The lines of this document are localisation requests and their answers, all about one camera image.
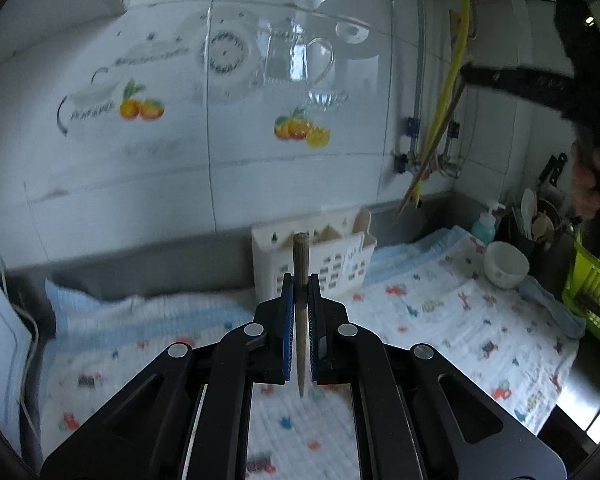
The person right hand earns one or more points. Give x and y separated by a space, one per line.
585 198

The printed white cloth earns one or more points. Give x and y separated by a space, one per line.
515 344

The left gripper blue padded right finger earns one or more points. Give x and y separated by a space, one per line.
416 415

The green plastic basket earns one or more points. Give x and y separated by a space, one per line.
581 293

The white microwave oven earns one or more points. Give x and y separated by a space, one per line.
15 340

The teal soap dispenser bottle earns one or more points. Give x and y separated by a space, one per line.
484 228

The dark utensil pot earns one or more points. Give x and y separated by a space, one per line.
536 226

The white ceramic bowl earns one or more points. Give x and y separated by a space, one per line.
505 266

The brown wooden chopstick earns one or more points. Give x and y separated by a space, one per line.
431 153
301 281

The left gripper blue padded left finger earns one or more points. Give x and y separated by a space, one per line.
186 414

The white utensil holder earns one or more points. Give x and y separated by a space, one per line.
340 248

